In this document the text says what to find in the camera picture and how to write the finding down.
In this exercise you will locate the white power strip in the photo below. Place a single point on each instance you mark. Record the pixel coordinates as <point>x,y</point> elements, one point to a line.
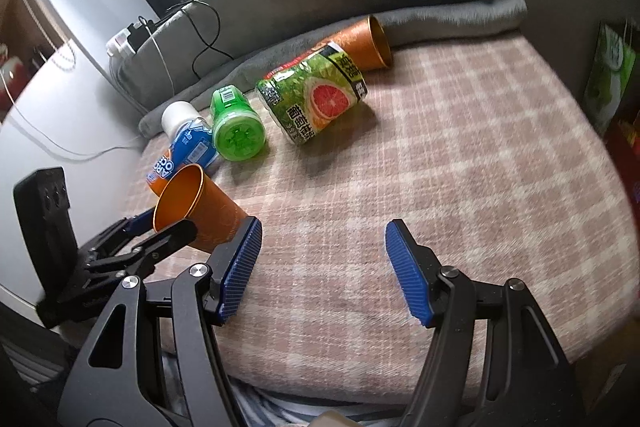
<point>120,44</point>

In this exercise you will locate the grey fleece blanket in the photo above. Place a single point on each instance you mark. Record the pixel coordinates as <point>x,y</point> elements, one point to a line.
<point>440,19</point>

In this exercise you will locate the white blue label bottle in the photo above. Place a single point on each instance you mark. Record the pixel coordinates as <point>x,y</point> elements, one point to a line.
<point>192,142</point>

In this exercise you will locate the red bag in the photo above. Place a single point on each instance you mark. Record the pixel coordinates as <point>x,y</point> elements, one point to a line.
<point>627,157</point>

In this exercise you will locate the green paper bag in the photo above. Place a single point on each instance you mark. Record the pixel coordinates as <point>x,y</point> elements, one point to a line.
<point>607,72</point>

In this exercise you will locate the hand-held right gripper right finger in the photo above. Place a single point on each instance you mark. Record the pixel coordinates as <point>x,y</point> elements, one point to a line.
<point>406,271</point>

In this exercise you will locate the orange paper cup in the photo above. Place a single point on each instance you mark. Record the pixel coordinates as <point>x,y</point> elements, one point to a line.
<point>215,212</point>
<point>357,42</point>

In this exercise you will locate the small green plastic bottle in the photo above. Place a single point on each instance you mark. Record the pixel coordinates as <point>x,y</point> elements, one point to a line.
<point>235,127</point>

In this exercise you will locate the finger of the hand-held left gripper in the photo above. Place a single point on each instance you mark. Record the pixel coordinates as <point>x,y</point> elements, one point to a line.
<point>165,242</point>
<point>142,221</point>

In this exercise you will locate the red round pot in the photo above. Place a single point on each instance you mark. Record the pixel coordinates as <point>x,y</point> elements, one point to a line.
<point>11,79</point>

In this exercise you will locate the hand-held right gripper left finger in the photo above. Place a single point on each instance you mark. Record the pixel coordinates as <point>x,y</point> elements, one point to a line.
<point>244,267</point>

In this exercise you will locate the green grapefruit label bottle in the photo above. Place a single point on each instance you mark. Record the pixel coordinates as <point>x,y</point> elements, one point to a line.
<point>312,97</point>

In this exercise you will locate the pink plaid blanket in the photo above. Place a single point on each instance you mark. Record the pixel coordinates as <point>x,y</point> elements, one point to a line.
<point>425,147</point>

